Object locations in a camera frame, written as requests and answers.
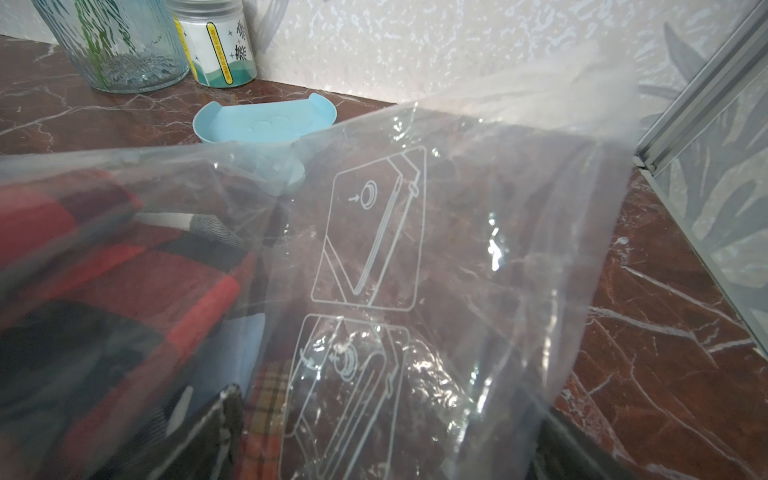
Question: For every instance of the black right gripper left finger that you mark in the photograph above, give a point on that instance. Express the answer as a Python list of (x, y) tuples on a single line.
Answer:
[(207, 446)]

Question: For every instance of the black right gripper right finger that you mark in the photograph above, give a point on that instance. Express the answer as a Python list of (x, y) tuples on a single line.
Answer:
[(563, 451)]

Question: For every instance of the red black plaid shirt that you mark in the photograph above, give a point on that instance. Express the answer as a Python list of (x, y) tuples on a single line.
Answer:
[(110, 283)]

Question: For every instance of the clear plastic vacuum bag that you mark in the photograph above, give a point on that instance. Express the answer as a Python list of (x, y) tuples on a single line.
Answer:
[(429, 278)]

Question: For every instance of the tartan plaid folded garment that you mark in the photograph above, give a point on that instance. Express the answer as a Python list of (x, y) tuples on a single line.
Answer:
[(264, 419)]

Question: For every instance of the light blue plastic scoop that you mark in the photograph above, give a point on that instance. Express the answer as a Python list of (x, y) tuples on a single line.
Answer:
[(264, 133)]

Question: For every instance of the blue glass flower vase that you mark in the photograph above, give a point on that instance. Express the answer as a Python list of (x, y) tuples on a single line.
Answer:
[(121, 47)]

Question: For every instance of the small white lidded jar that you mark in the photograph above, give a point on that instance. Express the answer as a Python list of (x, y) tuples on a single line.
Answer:
[(215, 39)]

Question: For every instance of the aluminium frame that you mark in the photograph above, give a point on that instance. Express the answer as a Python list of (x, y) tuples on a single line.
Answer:
[(706, 158)]

